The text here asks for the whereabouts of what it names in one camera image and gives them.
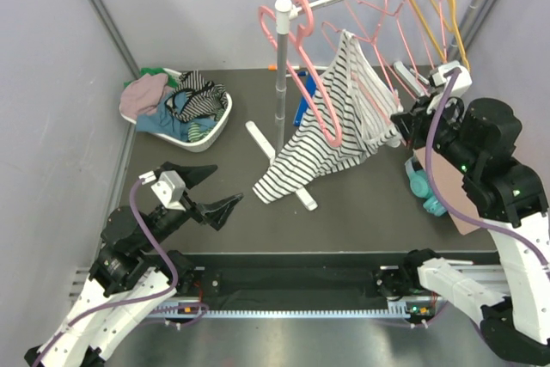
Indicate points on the blue folder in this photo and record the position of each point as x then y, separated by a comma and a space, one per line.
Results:
303, 104

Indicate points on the pink garment in basket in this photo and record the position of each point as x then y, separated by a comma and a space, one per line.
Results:
143, 96

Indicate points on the brown cardboard sheet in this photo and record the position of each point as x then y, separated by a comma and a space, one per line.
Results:
449, 182

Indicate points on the teal headphones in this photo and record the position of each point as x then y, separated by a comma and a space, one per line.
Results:
421, 188

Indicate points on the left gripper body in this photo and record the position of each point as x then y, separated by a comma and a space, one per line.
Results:
167, 223

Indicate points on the white garment rack stand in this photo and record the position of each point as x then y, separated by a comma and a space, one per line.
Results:
289, 23

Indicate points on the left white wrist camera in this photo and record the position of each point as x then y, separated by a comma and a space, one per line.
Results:
168, 187

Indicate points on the thin pink wire hanger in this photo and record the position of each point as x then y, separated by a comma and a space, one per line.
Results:
446, 11
372, 41
396, 41

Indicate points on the white marker pen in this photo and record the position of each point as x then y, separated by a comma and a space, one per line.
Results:
299, 70

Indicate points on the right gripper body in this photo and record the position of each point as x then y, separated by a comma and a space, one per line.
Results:
446, 127

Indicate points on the blue garment in basket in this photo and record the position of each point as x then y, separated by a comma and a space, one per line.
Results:
166, 122

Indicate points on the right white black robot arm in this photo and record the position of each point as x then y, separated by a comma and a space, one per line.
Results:
478, 140

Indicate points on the white laundry basket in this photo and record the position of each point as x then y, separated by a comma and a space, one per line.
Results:
204, 143

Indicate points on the green garment in basket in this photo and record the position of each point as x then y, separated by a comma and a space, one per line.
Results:
150, 72

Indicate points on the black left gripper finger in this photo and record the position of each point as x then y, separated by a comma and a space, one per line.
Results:
217, 213
191, 176

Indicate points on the yellow plastic hanger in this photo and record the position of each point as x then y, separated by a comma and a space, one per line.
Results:
423, 22

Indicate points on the dark striped garment in basket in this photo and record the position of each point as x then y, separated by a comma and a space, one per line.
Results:
196, 98

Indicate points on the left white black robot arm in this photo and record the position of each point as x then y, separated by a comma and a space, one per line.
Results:
132, 274

